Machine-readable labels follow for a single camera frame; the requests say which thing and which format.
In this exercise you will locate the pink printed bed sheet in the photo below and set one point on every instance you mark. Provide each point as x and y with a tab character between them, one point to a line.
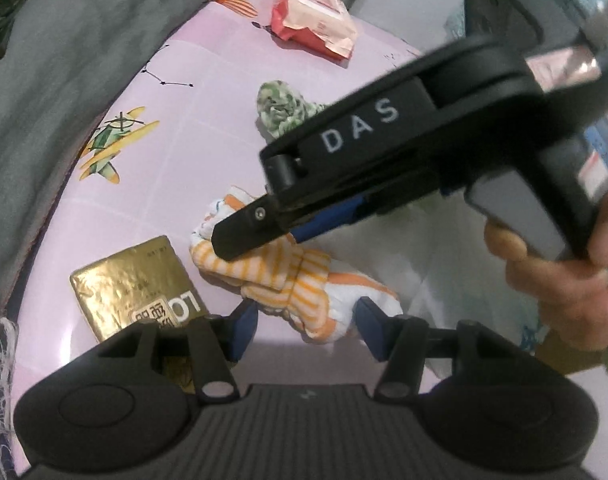
194	160

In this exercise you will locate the orange striped towel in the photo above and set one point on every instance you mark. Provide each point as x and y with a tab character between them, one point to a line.
289	275

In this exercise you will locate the white plastic bag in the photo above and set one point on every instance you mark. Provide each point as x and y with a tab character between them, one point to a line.
459	270

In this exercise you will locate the grey duvet with yellow print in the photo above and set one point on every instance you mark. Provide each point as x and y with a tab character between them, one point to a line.
69	75

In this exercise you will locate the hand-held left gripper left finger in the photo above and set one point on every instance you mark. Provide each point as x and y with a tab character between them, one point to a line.
244	327

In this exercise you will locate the clear plastic storage box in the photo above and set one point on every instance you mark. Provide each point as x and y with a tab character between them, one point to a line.
604	155

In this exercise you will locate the red wet wipes pack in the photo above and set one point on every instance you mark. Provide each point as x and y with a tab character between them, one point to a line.
316	15

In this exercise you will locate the green camouflage cloth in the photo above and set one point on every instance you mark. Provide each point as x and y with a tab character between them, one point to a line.
284	107

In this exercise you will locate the person's right hand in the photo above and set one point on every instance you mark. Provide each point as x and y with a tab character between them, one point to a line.
574	300

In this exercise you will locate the gold foil packet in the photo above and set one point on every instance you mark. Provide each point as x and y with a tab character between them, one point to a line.
129	285

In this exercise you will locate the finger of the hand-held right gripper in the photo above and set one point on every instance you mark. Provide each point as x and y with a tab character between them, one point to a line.
249	235

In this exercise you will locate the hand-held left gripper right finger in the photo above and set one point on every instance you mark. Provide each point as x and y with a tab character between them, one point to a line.
371	327

